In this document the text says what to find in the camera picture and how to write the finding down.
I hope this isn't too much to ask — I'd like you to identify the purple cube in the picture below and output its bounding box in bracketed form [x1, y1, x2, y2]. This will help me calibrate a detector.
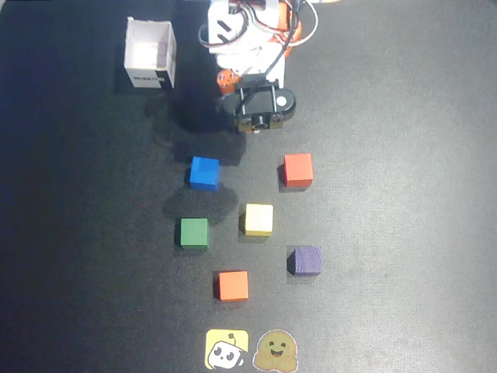
[287, 245, 323, 277]

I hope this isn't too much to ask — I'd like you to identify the yellow robot sticker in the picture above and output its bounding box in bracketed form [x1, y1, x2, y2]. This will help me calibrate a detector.
[204, 329, 250, 371]

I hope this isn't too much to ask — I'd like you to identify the hugging face emoji sticker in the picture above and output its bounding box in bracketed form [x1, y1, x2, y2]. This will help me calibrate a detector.
[252, 329, 299, 373]

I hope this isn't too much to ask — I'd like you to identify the dark grey table mat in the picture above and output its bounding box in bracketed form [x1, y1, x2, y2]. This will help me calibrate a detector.
[0, 0, 497, 373]

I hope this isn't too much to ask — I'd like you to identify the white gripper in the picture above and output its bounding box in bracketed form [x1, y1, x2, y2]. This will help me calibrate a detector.
[215, 40, 287, 97]

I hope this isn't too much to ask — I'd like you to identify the yellow cube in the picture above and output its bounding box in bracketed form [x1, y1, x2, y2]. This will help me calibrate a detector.
[239, 203, 274, 238]

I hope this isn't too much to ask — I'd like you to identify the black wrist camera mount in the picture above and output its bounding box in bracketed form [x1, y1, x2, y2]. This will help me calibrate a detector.
[219, 85, 298, 135]

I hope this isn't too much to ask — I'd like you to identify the orange cube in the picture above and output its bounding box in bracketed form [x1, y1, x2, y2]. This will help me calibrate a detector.
[214, 270, 249, 302]

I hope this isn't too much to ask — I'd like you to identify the white cardboard box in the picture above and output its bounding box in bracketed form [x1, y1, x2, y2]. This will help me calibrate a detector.
[123, 16, 178, 91]

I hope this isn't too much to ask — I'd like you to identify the red cube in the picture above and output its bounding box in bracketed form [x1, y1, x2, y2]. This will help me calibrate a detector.
[280, 152, 314, 188]

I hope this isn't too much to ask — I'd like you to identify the blue cube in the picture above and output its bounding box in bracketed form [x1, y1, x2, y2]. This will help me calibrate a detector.
[189, 155, 221, 192]

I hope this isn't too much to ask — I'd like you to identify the green cube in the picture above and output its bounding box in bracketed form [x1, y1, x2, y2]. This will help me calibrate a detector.
[179, 217, 210, 250]

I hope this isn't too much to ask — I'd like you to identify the white servo wire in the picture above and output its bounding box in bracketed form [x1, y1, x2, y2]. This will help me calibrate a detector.
[287, 0, 320, 48]

